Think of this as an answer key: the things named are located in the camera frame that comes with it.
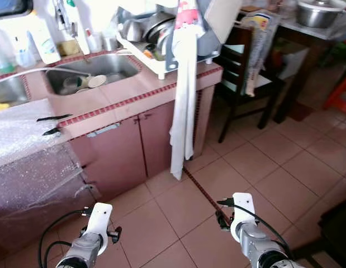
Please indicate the wide pink cabinet door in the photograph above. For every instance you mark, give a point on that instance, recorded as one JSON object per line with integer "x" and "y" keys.
{"x": 111, "y": 159}

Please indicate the lidded steel pot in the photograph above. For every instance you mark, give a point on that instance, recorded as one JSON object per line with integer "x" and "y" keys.
{"x": 321, "y": 14}

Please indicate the dark wooden chair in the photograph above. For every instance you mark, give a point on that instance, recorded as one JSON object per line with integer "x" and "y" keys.
{"x": 231, "y": 72}

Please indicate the narrow pink cabinet door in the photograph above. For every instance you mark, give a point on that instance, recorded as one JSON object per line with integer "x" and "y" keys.
{"x": 159, "y": 139}

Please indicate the green soap bottle blue cap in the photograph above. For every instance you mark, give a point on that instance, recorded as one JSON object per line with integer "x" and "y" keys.
{"x": 2, "y": 53}

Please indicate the white detergent bottle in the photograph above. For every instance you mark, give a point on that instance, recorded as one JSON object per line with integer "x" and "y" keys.
{"x": 44, "y": 44}

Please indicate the short black tape strip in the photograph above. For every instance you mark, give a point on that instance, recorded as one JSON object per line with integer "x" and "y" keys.
{"x": 51, "y": 131}

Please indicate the hanging printed plastic bag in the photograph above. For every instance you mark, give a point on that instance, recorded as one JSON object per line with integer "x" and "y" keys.
{"x": 259, "y": 50}

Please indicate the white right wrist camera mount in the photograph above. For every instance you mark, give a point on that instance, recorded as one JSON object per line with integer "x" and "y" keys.
{"x": 243, "y": 209}

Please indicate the white cup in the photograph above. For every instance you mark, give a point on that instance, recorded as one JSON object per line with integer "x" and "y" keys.
{"x": 93, "y": 81}

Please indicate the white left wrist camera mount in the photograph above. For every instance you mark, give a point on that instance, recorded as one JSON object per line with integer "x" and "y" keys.
{"x": 100, "y": 220}

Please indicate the stainless steel sink basin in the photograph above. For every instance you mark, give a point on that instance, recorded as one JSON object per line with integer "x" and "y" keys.
{"x": 105, "y": 67}
{"x": 8, "y": 89}

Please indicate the long black tape strip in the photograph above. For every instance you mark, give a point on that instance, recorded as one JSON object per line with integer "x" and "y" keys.
{"x": 55, "y": 118}

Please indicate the yellow plastic cup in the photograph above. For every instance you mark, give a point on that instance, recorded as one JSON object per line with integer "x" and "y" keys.
{"x": 0, "y": 106}

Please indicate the dark wooden table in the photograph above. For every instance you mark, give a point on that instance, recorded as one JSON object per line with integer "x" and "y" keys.
{"x": 304, "y": 50}

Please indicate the black frying pan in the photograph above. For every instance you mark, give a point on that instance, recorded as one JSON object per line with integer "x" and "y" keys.
{"x": 10, "y": 6}

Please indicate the red plastic stool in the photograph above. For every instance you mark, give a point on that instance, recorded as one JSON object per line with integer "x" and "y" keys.
{"x": 340, "y": 92}

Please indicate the steel cooking pot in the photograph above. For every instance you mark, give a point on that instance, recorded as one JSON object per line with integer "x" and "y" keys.
{"x": 156, "y": 25}

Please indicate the white dish rack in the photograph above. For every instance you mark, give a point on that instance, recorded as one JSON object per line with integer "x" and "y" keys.
{"x": 145, "y": 58}

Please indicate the clear bubble wrap sheet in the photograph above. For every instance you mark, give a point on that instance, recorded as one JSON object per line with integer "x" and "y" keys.
{"x": 27, "y": 145}

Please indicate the clear plastic cup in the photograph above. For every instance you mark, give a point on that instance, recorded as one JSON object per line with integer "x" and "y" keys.
{"x": 24, "y": 53}

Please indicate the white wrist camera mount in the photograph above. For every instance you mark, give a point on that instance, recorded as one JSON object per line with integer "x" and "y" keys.
{"x": 243, "y": 209}
{"x": 100, "y": 220}

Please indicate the white hanging towel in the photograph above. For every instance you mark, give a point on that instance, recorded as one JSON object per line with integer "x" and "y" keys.
{"x": 184, "y": 111}

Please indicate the dark green bowl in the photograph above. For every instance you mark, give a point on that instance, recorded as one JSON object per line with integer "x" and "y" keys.
{"x": 72, "y": 85}

